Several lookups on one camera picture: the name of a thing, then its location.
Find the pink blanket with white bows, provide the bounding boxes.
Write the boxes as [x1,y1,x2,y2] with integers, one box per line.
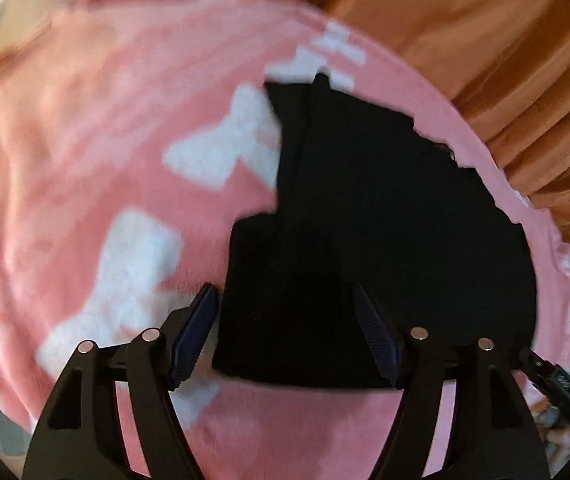
[0,0,570,480]

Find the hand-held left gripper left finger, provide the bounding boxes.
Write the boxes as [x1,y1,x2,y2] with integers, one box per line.
[21,282,221,480]

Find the black long-sleeved sweater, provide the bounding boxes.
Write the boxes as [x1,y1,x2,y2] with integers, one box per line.
[212,72,538,390]

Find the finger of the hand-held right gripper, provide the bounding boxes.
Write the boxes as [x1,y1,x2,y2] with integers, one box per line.
[519,347,560,386]

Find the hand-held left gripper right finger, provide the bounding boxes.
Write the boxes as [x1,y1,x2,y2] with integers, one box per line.
[352,282,550,480]

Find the orange curtain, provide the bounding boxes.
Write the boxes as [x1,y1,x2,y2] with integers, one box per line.
[215,0,570,251]

